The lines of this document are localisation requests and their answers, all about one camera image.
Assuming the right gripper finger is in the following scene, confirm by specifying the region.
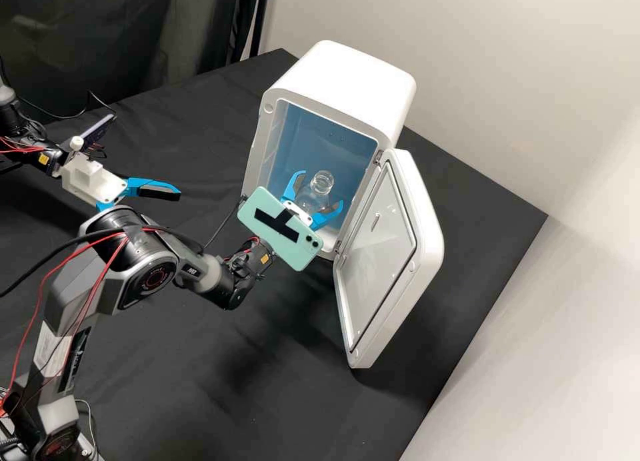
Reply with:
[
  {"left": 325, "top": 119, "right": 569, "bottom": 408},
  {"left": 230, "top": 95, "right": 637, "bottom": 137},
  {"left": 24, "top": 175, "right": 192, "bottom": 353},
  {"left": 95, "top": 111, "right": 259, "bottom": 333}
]
[
  {"left": 279, "top": 170, "right": 309, "bottom": 204},
  {"left": 311, "top": 199, "right": 345, "bottom": 231}
]

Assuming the wrist camera phone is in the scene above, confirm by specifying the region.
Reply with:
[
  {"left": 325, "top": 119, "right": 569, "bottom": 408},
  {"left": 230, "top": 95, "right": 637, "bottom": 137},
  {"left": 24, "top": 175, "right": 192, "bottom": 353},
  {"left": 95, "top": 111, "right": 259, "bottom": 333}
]
[
  {"left": 59, "top": 112, "right": 119, "bottom": 158},
  {"left": 237, "top": 186, "right": 325, "bottom": 272}
]

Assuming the white incubator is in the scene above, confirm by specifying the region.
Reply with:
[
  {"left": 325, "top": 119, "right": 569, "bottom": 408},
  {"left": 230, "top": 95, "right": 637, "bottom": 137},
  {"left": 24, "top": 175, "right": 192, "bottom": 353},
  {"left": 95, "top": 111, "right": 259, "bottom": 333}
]
[{"left": 241, "top": 40, "right": 417, "bottom": 255}]

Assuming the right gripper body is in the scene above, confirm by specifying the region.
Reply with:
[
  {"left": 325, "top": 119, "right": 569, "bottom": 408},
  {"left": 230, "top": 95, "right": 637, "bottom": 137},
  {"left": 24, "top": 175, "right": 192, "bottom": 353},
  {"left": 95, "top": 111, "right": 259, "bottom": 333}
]
[{"left": 287, "top": 203, "right": 317, "bottom": 227}]

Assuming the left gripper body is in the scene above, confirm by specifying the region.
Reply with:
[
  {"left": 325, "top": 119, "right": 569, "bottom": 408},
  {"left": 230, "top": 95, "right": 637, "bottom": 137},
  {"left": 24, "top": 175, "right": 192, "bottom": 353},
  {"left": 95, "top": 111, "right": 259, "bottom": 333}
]
[{"left": 59, "top": 157, "right": 129, "bottom": 205}]

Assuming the left wrist camera phone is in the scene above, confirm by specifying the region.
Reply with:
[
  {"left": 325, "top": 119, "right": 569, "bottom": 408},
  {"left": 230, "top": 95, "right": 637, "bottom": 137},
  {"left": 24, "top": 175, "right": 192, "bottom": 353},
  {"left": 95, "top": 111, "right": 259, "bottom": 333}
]
[{"left": 59, "top": 112, "right": 119, "bottom": 158}]

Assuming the right wrist camera phone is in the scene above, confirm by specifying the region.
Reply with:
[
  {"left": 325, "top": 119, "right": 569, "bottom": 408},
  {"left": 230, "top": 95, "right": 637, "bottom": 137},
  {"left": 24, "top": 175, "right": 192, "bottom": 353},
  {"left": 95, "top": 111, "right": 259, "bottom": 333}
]
[{"left": 237, "top": 186, "right": 325, "bottom": 272}]

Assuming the incubator door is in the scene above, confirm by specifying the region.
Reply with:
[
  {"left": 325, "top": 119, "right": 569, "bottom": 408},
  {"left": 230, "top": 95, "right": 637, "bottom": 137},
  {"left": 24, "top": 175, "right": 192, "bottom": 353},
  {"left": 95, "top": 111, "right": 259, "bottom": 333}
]
[{"left": 331, "top": 147, "right": 445, "bottom": 370}]

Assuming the clear flask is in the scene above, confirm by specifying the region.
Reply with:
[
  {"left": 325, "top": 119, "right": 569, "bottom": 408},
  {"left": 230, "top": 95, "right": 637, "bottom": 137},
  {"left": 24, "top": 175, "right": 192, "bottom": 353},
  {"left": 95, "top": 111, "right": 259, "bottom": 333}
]
[{"left": 295, "top": 169, "right": 335, "bottom": 218}]

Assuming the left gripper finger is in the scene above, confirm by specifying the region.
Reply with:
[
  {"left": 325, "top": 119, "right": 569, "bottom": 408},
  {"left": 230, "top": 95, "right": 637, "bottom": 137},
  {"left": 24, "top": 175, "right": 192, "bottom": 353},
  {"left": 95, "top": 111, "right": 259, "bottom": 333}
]
[
  {"left": 130, "top": 189, "right": 183, "bottom": 202},
  {"left": 127, "top": 177, "right": 181, "bottom": 195}
]

